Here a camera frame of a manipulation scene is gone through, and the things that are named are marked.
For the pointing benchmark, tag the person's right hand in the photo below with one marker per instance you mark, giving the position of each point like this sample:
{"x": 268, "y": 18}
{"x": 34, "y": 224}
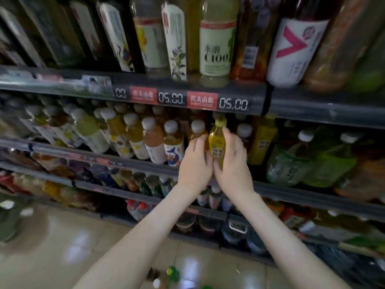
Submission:
{"x": 236, "y": 171}

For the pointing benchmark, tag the person's left hand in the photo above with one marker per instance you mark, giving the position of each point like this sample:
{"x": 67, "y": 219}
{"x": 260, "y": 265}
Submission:
{"x": 195, "y": 168}

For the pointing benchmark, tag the small yellow cap bottle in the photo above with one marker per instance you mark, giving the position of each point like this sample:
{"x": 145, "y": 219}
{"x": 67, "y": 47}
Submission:
{"x": 217, "y": 141}

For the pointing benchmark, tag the drinks shelf unit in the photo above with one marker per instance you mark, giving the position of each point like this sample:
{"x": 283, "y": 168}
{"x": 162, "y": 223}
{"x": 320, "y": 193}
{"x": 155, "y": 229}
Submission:
{"x": 319, "y": 105}

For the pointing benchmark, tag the green bottle yellow cap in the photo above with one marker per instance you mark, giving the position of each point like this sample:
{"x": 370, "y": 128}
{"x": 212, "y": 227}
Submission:
{"x": 173, "y": 274}

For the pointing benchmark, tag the person's left forearm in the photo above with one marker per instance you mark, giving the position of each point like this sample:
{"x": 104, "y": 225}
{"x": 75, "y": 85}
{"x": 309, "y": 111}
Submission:
{"x": 132, "y": 249}

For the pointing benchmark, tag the person's right forearm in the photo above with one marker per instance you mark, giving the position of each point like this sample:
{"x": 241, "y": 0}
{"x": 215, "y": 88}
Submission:
{"x": 289, "y": 243}

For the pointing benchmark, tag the red shelf price strip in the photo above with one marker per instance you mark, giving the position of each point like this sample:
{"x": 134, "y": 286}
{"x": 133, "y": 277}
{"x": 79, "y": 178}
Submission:
{"x": 180, "y": 96}

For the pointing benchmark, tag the green plastic stool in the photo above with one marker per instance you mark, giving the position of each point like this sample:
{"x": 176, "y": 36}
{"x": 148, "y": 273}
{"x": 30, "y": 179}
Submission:
{"x": 12, "y": 219}

